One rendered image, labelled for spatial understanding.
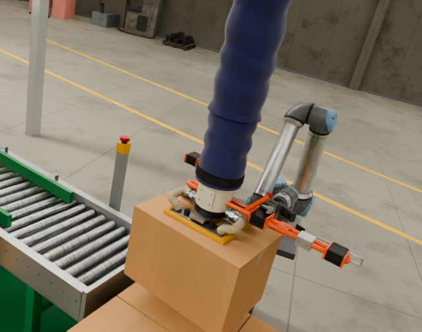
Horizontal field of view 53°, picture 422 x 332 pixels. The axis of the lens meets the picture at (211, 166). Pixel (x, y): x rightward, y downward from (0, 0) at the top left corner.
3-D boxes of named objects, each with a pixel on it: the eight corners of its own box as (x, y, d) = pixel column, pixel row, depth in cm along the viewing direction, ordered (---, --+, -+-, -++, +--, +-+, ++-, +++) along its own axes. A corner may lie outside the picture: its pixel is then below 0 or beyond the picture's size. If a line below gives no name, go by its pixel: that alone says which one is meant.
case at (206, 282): (123, 273, 213) (134, 205, 198) (173, 244, 245) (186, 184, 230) (218, 341, 185) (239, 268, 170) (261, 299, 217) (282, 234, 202)
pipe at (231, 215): (166, 204, 198) (169, 193, 195) (196, 190, 218) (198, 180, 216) (227, 237, 183) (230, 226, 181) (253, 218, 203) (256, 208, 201)
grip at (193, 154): (183, 162, 230) (184, 153, 228) (192, 159, 237) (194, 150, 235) (196, 167, 227) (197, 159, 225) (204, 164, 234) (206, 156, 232)
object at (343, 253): (321, 259, 170) (325, 248, 168) (327, 251, 176) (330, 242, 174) (341, 269, 166) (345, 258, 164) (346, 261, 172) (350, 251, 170)
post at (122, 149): (99, 263, 319) (117, 141, 280) (105, 259, 324) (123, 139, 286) (106, 267, 316) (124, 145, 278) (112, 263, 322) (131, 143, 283)
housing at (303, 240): (293, 244, 176) (296, 235, 175) (299, 238, 182) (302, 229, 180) (308, 251, 173) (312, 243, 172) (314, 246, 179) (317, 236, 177)
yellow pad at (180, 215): (163, 212, 197) (164, 203, 195) (175, 206, 205) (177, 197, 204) (223, 246, 183) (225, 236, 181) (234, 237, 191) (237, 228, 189)
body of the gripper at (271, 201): (257, 214, 196) (267, 206, 206) (273, 222, 192) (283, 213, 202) (262, 200, 193) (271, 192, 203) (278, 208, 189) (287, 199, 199)
